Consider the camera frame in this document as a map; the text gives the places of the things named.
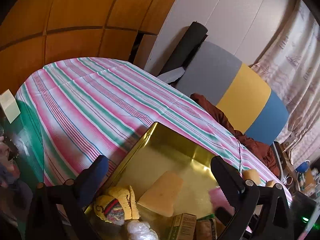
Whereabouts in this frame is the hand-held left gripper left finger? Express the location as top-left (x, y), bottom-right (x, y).
top-left (25, 155), bottom-right (109, 240)

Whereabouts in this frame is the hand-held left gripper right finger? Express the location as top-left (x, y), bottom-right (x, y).
top-left (210, 155), bottom-right (295, 240)

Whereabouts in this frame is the pink hair roller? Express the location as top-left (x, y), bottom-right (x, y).
top-left (209, 187), bottom-right (234, 214)

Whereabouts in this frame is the beige sponge block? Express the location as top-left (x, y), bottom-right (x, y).
top-left (242, 169), bottom-right (262, 185)

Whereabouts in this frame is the yellow knitted toy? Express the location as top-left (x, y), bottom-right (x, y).
top-left (94, 185), bottom-right (140, 224)

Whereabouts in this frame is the beige snack packet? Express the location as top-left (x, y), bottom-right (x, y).
top-left (196, 216), bottom-right (218, 240)

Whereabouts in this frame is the gold metal tin box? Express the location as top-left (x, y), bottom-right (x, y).
top-left (84, 121), bottom-right (240, 240)

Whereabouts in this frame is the green leaf print box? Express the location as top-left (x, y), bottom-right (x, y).
top-left (167, 212), bottom-right (198, 240)

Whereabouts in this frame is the large beige sponge wedge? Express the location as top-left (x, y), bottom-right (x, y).
top-left (137, 171), bottom-right (184, 217)

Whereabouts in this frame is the clear plastic wrap bundle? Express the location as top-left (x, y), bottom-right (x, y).
top-left (126, 219), bottom-right (159, 240)

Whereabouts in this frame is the dark red cloth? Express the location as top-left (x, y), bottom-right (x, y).
top-left (190, 93), bottom-right (280, 177)

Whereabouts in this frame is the striped tablecloth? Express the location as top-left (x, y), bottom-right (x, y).
top-left (15, 57), bottom-right (293, 233)

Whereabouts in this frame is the grey yellow blue chair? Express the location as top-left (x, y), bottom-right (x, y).
top-left (176, 41), bottom-right (289, 180)

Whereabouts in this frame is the white and green box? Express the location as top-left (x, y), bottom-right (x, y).
top-left (0, 89), bottom-right (21, 124)

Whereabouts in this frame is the grey foam piece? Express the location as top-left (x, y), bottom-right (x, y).
top-left (157, 67), bottom-right (186, 84)

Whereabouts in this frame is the patterned beige curtain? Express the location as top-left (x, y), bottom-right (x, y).
top-left (251, 0), bottom-right (320, 173)

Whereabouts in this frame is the black rolled mat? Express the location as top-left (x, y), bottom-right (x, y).
top-left (162, 21), bottom-right (208, 74)

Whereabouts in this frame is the wooden wardrobe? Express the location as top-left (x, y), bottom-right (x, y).
top-left (0, 0), bottom-right (188, 95)

